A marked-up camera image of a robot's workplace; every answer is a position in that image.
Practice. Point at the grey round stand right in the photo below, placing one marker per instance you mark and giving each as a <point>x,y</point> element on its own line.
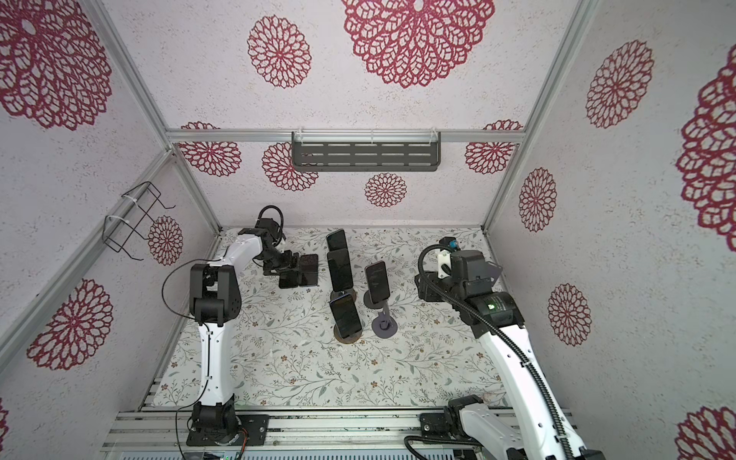
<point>492,272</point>

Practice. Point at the blue case phone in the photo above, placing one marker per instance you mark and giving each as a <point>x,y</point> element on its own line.
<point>308,266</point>

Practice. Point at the purple case phone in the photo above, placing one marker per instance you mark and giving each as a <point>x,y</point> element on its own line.
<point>377,280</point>

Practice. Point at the wooden round stand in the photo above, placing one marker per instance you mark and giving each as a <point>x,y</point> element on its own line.
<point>349,339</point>

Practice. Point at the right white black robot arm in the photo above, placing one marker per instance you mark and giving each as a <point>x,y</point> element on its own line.
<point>465,279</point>

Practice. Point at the tall black phone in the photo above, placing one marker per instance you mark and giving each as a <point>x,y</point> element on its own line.
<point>340,269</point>

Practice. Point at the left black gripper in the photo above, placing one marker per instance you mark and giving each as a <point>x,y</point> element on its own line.
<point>288,263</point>

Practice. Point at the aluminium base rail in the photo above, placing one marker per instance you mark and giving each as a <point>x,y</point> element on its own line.
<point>373,428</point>

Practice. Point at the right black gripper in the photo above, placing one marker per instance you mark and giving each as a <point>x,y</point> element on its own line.
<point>427,286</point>

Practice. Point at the front phone on wooden stand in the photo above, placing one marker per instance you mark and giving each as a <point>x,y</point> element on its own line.
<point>345,314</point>

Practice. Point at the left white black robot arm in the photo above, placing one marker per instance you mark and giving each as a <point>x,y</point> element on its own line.
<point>269,230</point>

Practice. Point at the grey stand middle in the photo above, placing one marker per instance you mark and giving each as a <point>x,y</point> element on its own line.
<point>371,304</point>

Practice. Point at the grey slotted wall shelf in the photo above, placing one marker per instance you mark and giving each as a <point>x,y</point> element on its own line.
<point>371,153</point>

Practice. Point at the black wire wall rack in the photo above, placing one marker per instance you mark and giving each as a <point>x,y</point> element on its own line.
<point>120,228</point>

